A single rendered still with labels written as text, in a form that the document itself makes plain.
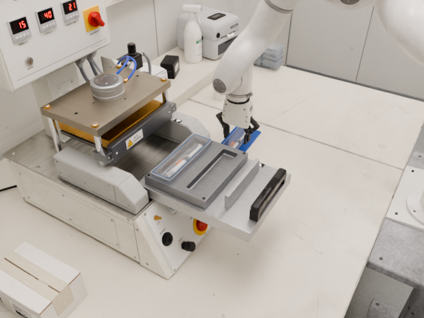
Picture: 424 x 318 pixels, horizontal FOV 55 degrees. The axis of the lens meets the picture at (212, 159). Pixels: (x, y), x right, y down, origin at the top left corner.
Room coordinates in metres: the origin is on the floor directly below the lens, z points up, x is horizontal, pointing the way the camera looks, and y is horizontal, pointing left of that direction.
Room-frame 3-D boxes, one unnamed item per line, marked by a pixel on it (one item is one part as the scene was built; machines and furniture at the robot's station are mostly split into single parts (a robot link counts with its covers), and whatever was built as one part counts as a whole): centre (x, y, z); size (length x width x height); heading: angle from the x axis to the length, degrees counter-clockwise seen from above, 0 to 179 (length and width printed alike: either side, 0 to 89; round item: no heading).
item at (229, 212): (0.73, -0.01, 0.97); 0.30 x 0.22 x 0.08; 59
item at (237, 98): (1.17, -0.09, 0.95); 0.09 x 0.08 x 0.03; 61
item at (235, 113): (1.17, -0.09, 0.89); 0.10 x 0.08 x 0.11; 61
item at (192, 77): (1.63, 0.18, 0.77); 0.84 x 0.30 x 0.04; 148
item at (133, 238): (0.90, 0.24, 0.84); 0.53 x 0.37 x 0.17; 59
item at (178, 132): (0.97, 0.12, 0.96); 0.26 x 0.05 x 0.07; 59
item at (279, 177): (0.66, -0.13, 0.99); 0.15 x 0.02 x 0.04; 149
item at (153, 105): (0.89, 0.25, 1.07); 0.22 x 0.17 x 0.10; 149
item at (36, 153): (0.90, 0.28, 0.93); 0.46 x 0.35 x 0.01; 59
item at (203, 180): (0.75, 0.03, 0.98); 0.20 x 0.17 x 0.03; 149
